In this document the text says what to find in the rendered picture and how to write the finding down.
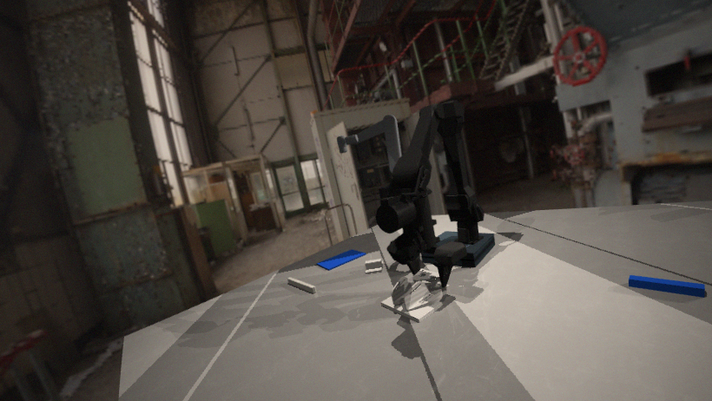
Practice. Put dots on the blue rectangular bar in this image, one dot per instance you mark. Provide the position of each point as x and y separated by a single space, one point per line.
666 285

